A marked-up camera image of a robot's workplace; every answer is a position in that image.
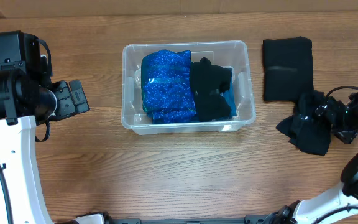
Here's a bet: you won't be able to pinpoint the large black garment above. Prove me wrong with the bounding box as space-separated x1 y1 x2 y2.
262 37 314 101

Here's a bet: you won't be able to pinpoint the dark blue jeans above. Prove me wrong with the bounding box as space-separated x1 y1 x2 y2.
222 88 237 118

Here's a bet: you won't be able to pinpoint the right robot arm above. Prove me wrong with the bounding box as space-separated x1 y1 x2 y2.
264 86 358 223

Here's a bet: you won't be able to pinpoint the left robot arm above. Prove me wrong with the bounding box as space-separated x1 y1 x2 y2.
0 31 90 223

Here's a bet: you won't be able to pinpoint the clear plastic storage bin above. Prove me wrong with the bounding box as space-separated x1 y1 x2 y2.
121 40 256 135

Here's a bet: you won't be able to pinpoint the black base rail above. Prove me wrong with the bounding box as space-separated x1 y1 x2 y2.
105 215 274 224

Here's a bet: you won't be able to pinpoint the small black garment bundle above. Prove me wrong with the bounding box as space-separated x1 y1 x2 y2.
190 57 232 122

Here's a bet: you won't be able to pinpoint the blue green sequin garment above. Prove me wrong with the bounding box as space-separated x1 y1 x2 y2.
141 49 196 124

